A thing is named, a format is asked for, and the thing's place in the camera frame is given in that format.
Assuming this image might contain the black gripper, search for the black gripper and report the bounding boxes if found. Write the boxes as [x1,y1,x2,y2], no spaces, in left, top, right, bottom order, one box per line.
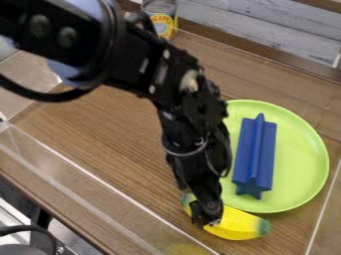
[166,145,231,228]

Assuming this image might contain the yellow toy banana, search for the yellow toy banana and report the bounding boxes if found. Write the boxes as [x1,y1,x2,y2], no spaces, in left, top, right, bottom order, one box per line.
[180,192,271,241]

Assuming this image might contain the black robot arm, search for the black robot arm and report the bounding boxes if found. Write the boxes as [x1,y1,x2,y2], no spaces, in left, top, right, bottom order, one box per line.
[0,0,231,227]

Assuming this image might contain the green round plate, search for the green round plate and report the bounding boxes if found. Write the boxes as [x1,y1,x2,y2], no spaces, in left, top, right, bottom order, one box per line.
[220,100,329,213]

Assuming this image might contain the blue star-shaped block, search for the blue star-shaped block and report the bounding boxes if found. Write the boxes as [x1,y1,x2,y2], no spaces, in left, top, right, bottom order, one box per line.
[231,113,277,199]

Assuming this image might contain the yellow labelled tin can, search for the yellow labelled tin can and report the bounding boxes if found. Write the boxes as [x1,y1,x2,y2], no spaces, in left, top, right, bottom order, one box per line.
[141,0,176,40]

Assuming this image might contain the clear acrylic tray enclosure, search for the clear acrylic tray enclosure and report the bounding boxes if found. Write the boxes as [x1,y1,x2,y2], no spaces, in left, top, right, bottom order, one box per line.
[0,21,341,255]

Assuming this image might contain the black cable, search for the black cable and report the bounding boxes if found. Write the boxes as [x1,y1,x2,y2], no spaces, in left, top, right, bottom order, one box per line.
[0,224,59,255]

